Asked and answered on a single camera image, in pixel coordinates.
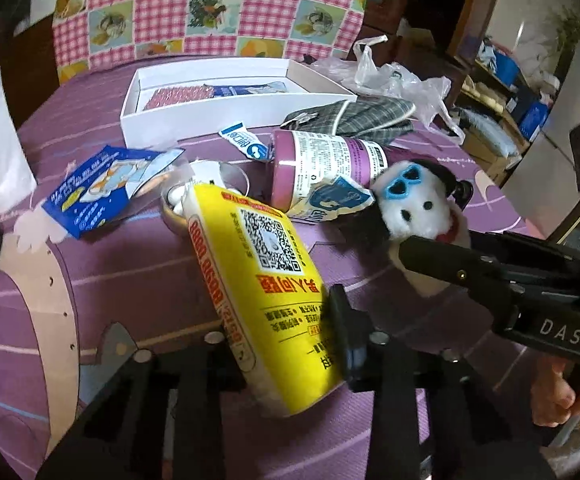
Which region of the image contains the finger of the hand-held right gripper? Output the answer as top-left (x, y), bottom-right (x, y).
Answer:
top-left (399, 235), bottom-right (521, 330)
top-left (470, 231), bottom-right (580, 267)

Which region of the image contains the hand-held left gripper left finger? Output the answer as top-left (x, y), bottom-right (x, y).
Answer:
top-left (37, 332), bottom-right (247, 480)

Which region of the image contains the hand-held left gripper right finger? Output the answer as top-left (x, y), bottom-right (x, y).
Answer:
top-left (329, 284), bottom-right (556, 480)

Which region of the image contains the white plush dog toy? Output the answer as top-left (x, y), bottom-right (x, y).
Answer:
top-left (370, 159), bottom-right (475, 297)

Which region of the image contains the yellow tissue pack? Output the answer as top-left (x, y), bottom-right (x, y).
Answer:
top-left (186, 182), bottom-right (351, 419)

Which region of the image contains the blue white packet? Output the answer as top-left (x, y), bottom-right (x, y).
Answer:
top-left (287, 176), bottom-right (375, 224)

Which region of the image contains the grey plaid pouch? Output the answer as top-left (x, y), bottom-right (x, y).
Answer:
top-left (281, 99), bottom-right (417, 141)

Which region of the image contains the blue wet wipe packet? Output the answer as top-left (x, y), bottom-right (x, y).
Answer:
top-left (41, 144), bottom-right (185, 239)

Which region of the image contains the white cardboard box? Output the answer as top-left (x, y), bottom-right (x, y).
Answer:
top-left (120, 57), bottom-right (359, 149)

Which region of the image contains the person's right hand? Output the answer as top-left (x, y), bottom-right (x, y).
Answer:
top-left (530, 355), bottom-right (580, 429)

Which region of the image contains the white appliance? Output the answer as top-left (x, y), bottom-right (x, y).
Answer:
top-left (500, 40), bottom-right (580, 242)

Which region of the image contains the blue storage bin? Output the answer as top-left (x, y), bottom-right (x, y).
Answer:
top-left (517, 100), bottom-right (550, 142)

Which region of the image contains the purple printed bedsheet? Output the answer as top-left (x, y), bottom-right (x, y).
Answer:
top-left (0, 55), bottom-right (570, 480)

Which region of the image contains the purple canister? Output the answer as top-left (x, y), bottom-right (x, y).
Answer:
top-left (269, 129), bottom-right (389, 211)

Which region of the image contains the clear plastic bag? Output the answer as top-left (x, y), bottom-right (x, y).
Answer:
top-left (312, 35), bottom-right (466, 144)

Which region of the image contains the round metal tin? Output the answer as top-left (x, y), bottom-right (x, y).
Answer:
top-left (161, 159), bottom-right (251, 236)

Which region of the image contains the small white blue sachet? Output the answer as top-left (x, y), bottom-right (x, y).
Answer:
top-left (219, 121), bottom-right (271, 162)

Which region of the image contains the flat blue packet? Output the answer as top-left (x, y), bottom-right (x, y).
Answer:
top-left (210, 80), bottom-right (291, 97)

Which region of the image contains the dark wooden cabinet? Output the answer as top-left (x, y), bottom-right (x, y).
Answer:
top-left (359, 0), bottom-right (506, 73)

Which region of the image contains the red patterned packet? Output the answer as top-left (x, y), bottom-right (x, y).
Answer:
top-left (140, 85), bottom-right (217, 111)

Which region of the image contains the pink checkered cloth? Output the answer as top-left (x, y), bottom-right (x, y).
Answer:
top-left (52, 0), bottom-right (371, 86)

